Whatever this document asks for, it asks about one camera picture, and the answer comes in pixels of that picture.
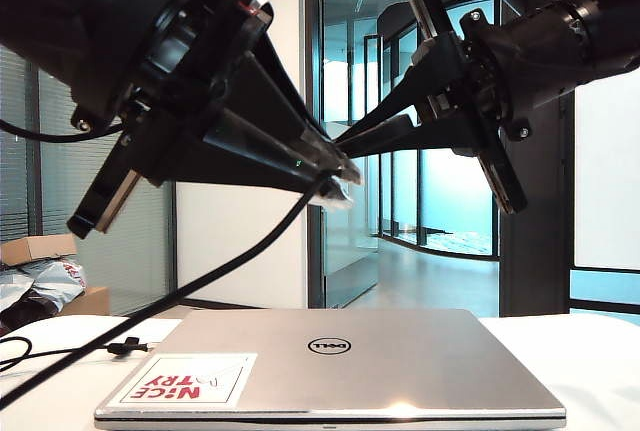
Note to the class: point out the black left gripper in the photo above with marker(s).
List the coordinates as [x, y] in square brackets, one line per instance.
[200, 51]

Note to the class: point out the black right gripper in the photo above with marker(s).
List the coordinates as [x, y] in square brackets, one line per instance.
[480, 76]

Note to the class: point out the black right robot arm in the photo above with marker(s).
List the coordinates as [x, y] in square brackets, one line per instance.
[590, 26]

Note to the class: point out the whiteboard on black rolling stand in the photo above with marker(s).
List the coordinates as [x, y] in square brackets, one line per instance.
[607, 176]

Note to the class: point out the large brown cardboard box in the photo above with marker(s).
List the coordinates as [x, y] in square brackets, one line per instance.
[92, 301]

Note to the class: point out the small open cardboard box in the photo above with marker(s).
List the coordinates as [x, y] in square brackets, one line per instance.
[45, 248]

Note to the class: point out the grey mailer bag red print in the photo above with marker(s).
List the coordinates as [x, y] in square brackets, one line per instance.
[65, 283]

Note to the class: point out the white Nice Try sticker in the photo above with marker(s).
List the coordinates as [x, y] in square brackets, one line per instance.
[165, 386]

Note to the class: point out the silver Dell laptop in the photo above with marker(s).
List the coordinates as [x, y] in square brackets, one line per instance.
[375, 381]

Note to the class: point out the plain grey plastic bag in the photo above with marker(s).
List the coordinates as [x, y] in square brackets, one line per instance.
[15, 283]

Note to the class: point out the dark plastic bag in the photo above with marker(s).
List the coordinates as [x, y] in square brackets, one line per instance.
[30, 316]

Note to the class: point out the glass door black frame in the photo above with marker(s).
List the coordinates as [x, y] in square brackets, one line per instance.
[350, 251]

